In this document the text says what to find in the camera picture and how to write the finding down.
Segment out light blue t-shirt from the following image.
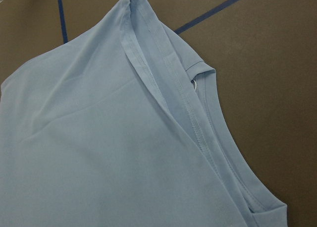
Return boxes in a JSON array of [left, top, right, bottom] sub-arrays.
[[0, 0, 287, 227]]

